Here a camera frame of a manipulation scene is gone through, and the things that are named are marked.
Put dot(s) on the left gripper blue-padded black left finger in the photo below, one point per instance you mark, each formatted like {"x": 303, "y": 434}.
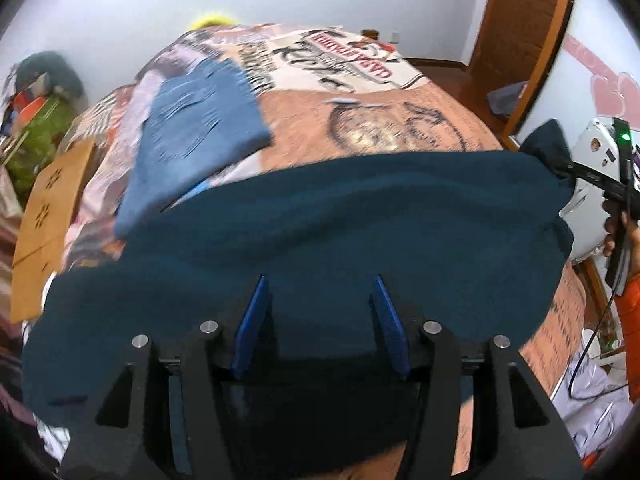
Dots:
{"x": 160, "y": 413}

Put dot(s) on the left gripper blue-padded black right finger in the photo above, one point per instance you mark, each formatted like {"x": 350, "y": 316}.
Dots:
{"x": 516, "y": 431}

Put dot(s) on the dark teal fleece pants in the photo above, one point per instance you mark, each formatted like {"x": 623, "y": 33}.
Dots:
{"x": 474, "y": 240}

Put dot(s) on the orange sleeve forearm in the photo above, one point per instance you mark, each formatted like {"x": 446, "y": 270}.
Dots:
{"x": 628, "y": 309}

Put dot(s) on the person's right hand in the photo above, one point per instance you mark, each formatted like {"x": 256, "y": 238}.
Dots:
{"x": 614, "y": 220}

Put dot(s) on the bamboo folding lap table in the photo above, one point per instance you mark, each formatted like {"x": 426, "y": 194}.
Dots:
{"x": 49, "y": 212}

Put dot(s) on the brown wooden door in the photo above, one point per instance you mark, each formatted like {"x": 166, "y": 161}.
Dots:
{"x": 518, "y": 42}

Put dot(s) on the folded blue jeans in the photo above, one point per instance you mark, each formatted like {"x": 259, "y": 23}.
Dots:
{"x": 198, "y": 124}

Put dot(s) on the green patterned storage bag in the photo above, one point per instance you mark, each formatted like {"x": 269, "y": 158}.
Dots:
{"x": 37, "y": 143}

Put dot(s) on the printed newspaper-pattern bedspread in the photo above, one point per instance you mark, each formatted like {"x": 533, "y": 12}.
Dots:
{"x": 324, "y": 94}

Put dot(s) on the grey-green plush toy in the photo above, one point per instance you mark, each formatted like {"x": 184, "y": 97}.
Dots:
{"x": 60, "y": 75}

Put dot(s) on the yellow pillow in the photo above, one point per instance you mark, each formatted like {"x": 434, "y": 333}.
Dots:
{"x": 212, "y": 20}

